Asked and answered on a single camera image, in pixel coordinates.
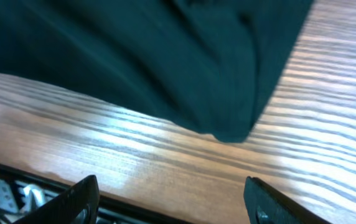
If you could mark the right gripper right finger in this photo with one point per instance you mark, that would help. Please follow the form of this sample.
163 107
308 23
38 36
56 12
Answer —
266 205

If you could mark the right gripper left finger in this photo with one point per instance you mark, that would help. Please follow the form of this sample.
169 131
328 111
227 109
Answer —
78 204

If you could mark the black t-shirt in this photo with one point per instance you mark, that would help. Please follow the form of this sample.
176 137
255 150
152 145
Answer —
207 66

